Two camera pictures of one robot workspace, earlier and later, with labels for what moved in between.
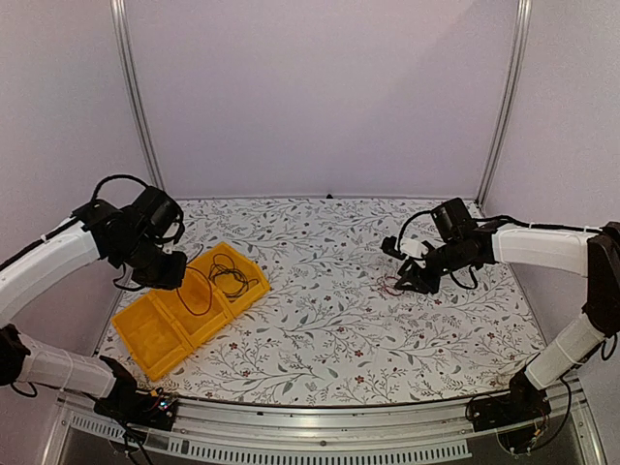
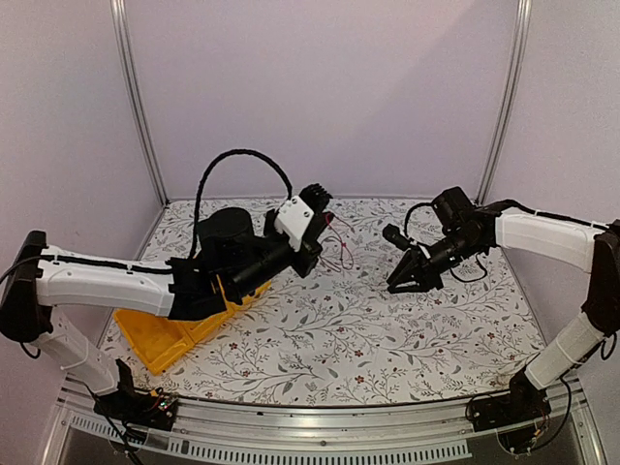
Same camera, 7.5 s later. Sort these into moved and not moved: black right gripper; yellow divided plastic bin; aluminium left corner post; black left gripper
Moved: black left gripper
Not moved: black right gripper; aluminium left corner post; yellow divided plastic bin
